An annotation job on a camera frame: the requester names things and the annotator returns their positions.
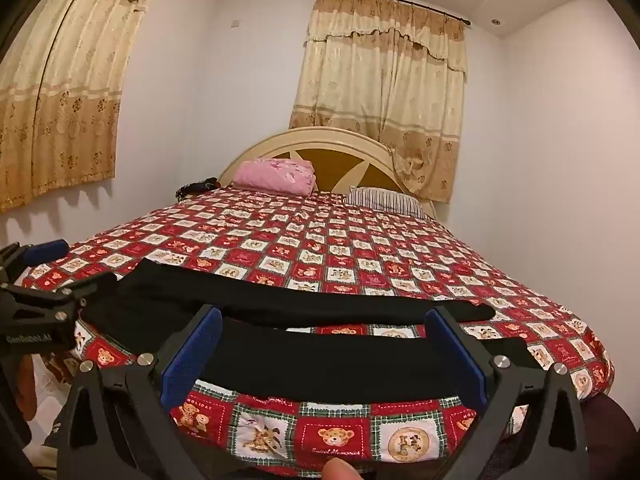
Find pink pillow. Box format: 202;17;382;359
234;158;317;197

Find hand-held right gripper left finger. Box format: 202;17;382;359
55;304;281;480

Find wide beige floral curtain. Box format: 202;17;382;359
0;0;173;213

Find orange cloth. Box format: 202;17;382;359
14;355;40;422

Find striped pillow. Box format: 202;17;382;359
344;186;432;220

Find cream wooden headboard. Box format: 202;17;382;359
219;127;438;216

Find black pants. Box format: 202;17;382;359
80;257;548;407

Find person's right hand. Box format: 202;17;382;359
320;460;359;480

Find dark bedside object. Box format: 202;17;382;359
175;177;220;200

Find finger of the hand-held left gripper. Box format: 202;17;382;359
55;272;119;312
0;239;70;286

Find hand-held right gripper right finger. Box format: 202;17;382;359
425;306;588;480

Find narrow beige floral curtain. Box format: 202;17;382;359
289;0;469;205

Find dark curtain rod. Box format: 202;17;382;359
310;0;472;27

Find red printed bedspread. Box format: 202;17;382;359
22;184;615;463

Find dark maroon cloth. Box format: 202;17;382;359
577;392;640;480

